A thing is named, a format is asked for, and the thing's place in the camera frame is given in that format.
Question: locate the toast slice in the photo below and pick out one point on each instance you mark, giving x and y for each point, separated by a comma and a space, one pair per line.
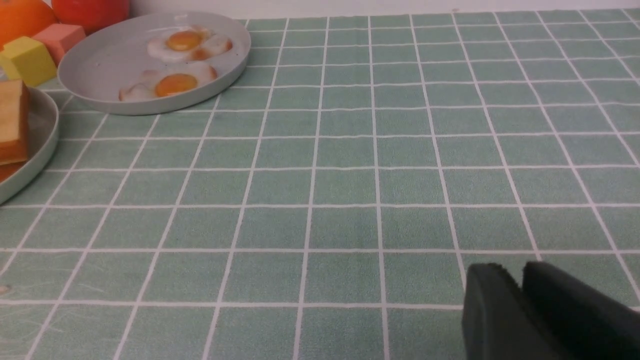
8, 170
14, 126

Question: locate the fried egg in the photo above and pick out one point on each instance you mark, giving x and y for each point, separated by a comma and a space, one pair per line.
187, 44
168, 81

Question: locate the grey plate with eggs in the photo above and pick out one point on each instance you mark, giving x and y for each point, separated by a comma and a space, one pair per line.
96, 68

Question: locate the red tomato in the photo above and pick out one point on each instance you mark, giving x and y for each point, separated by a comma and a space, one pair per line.
91, 15

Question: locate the orange fruit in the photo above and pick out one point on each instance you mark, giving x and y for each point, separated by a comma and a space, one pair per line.
23, 18

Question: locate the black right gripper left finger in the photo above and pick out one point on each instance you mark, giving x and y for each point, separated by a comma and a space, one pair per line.
500, 323

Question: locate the yellow cube block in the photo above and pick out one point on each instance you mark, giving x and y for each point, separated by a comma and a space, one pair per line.
28, 60

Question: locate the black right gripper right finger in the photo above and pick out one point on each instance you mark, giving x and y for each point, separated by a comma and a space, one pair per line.
584, 322

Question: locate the front fried egg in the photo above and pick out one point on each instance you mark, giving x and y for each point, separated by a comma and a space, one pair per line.
168, 81

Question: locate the back fried egg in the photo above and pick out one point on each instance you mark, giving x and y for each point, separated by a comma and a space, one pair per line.
187, 44

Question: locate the green round front plate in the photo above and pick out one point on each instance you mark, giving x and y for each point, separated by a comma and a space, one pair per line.
44, 126

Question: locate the salmon pink cube block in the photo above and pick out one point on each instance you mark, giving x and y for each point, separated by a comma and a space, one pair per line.
59, 38

